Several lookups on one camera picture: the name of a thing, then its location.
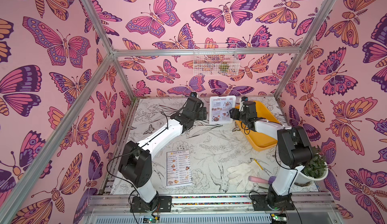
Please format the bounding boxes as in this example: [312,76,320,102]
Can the yellow plastic tray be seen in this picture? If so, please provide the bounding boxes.
[235,101,280,151]

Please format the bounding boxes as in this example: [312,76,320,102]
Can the aluminium front rail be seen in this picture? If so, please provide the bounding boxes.
[80,192,344,224]

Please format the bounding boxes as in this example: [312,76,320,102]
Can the white pot green plant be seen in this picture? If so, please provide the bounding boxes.
[295,146,328,187]

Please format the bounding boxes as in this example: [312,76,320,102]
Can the white wire wall basket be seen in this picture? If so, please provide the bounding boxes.
[192,47,240,77]

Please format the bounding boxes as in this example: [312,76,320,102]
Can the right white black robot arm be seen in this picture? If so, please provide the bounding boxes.
[229,97,313,206]

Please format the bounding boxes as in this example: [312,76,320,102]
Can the white yellow menu sheet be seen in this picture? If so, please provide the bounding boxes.
[166,149,192,188]

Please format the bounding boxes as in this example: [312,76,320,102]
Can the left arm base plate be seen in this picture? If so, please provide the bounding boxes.
[130,195,172,213]

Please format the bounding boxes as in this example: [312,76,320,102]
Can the purple pink garden trowel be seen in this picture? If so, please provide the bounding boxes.
[248,176,276,185]

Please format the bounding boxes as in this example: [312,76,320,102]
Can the white work glove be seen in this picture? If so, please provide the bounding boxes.
[227,161,262,193]

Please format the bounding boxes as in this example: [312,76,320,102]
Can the clear acrylic menu holder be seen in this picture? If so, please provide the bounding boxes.
[209,95,237,125]

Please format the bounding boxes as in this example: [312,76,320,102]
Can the green item in basket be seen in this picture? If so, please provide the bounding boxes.
[218,63,229,74]

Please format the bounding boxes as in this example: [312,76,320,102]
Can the pink food menu sheet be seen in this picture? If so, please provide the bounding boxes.
[210,96,235,123]

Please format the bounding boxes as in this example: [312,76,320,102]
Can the yellow pencil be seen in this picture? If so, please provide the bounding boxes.
[253,159,264,170]

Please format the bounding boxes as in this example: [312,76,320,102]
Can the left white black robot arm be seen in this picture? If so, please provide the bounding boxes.
[119,92,207,205]

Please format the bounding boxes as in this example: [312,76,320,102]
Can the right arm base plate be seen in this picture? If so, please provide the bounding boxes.
[250,194,295,211]

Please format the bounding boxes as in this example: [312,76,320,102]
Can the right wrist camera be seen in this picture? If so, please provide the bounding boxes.
[239,96,249,111]

